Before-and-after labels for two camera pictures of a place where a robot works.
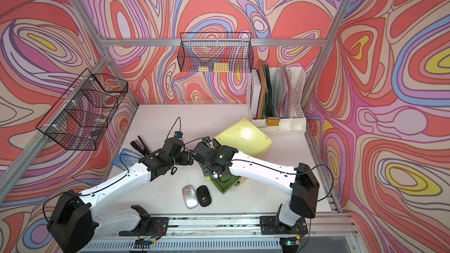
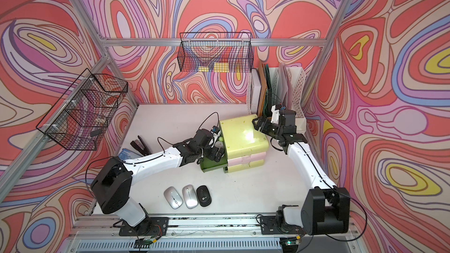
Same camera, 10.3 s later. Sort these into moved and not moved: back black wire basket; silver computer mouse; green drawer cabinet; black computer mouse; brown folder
Moved: green drawer cabinet
Not moved: black computer mouse; brown folder; back black wire basket; silver computer mouse
